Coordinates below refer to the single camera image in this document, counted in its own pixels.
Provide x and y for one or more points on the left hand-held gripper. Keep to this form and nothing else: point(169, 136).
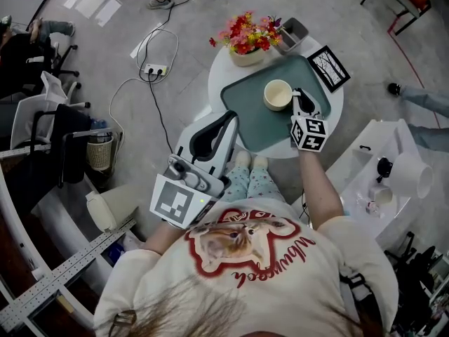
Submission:
point(175, 202)

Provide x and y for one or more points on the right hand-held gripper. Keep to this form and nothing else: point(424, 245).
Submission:
point(310, 133)

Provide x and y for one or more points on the cream ceramic mug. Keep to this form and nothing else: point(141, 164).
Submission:
point(277, 95)

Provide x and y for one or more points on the grey-green serving tray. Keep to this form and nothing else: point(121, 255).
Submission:
point(252, 118)

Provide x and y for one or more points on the person's left forearm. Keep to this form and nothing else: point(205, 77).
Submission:
point(165, 239)

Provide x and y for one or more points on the person's right forearm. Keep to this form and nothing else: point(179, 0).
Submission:
point(319, 188)

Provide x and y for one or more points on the small grey box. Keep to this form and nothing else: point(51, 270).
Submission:
point(291, 40)

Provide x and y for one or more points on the person's left white slipper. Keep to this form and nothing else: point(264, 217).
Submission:
point(242, 160)

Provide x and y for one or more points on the person's white slipper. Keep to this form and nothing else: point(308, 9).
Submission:
point(260, 163)
point(242, 160)

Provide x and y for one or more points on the person's right white slipper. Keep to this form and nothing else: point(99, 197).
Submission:
point(260, 163)

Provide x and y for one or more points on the person's star-print pyjama trousers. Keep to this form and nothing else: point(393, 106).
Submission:
point(256, 184)

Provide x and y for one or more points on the round white side table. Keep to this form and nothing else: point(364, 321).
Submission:
point(219, 69)

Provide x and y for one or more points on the cream pot of red flowers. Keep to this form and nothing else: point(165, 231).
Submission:
point(245, 56)

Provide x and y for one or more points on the white curved counter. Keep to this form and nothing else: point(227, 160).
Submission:
point(350, 177)

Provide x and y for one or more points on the white power strip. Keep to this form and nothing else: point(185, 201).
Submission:
point(154, 69)

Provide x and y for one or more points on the small black desk gadget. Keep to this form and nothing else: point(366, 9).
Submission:
point(384, 167)

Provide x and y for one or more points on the wicker waste basket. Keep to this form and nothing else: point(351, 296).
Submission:
point(100, 154)

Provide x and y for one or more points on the cream plastic canister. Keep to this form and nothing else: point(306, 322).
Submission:
point(112, 202)

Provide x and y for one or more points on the small white mug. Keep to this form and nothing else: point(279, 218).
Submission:
point(382, 195)

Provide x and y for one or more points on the crumpled clear plastic wrapper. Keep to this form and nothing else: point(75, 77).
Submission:
point(370, 207)

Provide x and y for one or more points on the large white plastic jug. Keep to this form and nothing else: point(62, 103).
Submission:
point(407, 174)

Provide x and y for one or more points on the black chair with draped jacket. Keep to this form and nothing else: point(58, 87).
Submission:
point(70, 142)

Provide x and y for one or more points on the person's white printed t-shirt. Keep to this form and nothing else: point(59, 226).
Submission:
point(298, 276)

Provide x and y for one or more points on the black office chair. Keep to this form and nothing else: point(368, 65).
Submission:
point(65, 61)
point(410, 276)

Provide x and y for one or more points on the white chair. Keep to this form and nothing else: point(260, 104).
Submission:
point(31, 118)

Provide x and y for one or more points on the black picture frame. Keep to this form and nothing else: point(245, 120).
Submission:
point(328, 69)

